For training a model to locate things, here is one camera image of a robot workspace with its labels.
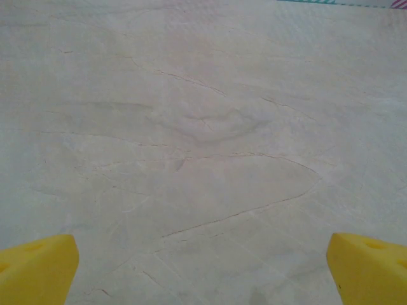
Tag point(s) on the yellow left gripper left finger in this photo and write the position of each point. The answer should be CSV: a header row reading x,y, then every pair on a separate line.
x,y
35,273

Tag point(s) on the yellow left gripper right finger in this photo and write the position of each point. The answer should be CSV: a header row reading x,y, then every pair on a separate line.
x,y
372,276

